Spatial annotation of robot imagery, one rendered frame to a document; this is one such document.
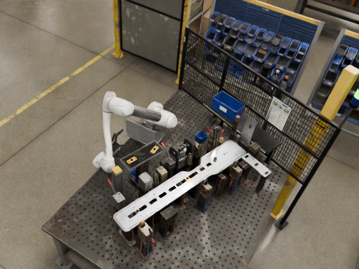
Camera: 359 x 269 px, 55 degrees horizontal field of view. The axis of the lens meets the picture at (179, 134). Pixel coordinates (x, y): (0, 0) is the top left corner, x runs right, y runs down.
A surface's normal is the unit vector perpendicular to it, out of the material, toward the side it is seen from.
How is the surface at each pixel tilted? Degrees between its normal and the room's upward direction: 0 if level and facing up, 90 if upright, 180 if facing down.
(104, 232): 0
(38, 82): 0
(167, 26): 90
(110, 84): 0
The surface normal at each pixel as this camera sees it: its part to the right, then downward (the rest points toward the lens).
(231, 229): 0.10, -0.69
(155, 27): -0.50, 0.58
